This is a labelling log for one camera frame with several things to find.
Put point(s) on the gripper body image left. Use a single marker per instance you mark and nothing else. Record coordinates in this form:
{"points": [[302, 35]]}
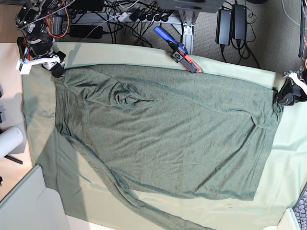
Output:
{"points": [[48, 61]]}

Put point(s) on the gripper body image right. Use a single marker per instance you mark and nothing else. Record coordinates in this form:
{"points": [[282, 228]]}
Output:
{"points": [[298, 78]]}

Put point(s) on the green T-shirt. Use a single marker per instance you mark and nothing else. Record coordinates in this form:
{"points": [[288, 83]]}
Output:
{"points": [[168, 131]]}

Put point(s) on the blue orange clamp left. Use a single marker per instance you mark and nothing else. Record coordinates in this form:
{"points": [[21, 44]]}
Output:
{"points": [[23, 48]]}

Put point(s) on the blue orange clamp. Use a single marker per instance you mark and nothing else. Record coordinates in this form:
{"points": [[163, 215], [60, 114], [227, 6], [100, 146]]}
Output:
{"points": [[180, 53], [23, 48]]}

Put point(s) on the black power brick floor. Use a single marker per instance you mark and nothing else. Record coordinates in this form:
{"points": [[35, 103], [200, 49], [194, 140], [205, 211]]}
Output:
{"points": [[86, 31]]}

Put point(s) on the white cylinder roll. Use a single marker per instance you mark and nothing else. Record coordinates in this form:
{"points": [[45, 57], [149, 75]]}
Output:
{"points": [[9, 140]]}

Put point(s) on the power strip with plugs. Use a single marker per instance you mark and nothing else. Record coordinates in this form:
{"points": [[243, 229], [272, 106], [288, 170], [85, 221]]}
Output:
{"points": [[139, 16]]}

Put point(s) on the black power adapter right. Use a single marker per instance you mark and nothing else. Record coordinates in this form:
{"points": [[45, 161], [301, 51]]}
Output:
{"points": [[239, 22]]}

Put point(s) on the black power adapter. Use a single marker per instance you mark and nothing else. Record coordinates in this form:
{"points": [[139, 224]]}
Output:
{"points": [[223, 29], [239, 22]]}

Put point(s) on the black power adapter left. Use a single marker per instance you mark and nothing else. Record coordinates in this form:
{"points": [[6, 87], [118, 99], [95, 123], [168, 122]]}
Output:
{"points": [[223, 29]]}

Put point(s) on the blue orange clamp centre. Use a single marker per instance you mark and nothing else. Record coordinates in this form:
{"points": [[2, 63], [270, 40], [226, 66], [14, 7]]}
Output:
{"points": [[180, 53]]}

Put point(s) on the light green table cloth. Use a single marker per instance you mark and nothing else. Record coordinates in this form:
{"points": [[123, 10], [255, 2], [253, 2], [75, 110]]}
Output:
{"points": [[85, 196]]}

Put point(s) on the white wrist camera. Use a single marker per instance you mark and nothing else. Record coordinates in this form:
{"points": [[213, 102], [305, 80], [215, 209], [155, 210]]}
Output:
{"points": [[24, 67]]}

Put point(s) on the aluminium frame post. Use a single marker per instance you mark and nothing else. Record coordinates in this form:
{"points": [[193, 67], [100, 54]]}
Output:
{"points": [[188, 19]]}

